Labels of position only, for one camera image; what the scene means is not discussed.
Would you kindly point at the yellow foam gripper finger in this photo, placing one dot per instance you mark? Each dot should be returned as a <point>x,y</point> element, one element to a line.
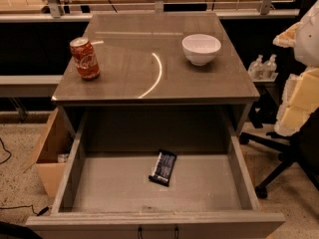
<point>300,99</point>
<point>287,38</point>

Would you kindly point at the dark blue rxbar snack bar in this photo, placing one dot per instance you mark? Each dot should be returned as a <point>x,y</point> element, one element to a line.
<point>163,170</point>

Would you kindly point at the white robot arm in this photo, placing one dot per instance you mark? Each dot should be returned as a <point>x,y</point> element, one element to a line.
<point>306,49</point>

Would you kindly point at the grey open top drawer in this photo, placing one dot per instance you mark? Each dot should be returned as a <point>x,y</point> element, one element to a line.
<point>105,192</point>

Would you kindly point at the clear pump bottle right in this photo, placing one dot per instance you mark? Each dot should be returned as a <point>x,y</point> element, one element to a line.
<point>269,67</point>

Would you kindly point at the clear pump bottle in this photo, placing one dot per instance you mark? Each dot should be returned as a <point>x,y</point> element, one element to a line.
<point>269,67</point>
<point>255,68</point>

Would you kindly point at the clear pump bottle left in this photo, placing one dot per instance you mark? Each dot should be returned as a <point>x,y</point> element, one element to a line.
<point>255,68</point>

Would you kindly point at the black office chair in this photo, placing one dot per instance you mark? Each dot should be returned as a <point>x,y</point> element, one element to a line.
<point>303,148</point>

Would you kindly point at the white ceramic bowl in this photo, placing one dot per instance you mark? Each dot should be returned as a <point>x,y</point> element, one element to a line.
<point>200,49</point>

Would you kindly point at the red coca-cola can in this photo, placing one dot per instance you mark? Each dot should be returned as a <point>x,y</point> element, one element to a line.
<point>85,58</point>

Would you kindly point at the cardboard box on floor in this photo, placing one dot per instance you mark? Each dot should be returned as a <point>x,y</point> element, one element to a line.
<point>54,140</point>

